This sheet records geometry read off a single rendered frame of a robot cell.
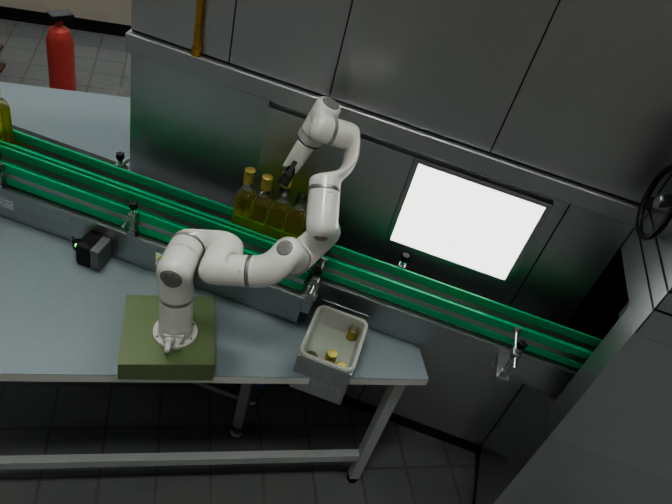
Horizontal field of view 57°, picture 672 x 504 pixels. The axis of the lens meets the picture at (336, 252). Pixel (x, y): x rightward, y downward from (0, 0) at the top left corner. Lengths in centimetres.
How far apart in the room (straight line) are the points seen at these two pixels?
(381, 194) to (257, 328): 58
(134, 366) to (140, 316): 17
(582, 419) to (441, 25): 120
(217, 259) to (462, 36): 87
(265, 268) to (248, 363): 45
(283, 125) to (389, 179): 37
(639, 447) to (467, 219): 85
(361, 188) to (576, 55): 72
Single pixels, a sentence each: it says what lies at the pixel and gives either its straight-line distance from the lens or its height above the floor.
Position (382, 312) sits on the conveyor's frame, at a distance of 204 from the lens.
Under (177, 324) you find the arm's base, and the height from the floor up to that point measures 91.
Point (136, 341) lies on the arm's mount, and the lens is 186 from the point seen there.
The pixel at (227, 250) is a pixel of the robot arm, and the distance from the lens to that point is 163.
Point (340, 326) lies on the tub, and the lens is 203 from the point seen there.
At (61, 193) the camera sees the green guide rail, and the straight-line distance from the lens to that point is 217.
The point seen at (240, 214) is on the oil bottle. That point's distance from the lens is 200.
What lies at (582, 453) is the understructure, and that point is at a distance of 217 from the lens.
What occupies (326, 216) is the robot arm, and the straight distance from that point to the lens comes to 158.
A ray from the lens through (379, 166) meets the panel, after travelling 193.
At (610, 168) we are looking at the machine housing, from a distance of 193.
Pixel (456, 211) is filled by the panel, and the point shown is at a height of 119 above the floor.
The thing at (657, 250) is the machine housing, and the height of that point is 139.
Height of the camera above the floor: 226
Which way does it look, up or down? 40 degrees down
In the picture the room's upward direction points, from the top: 17 degrees clockwise
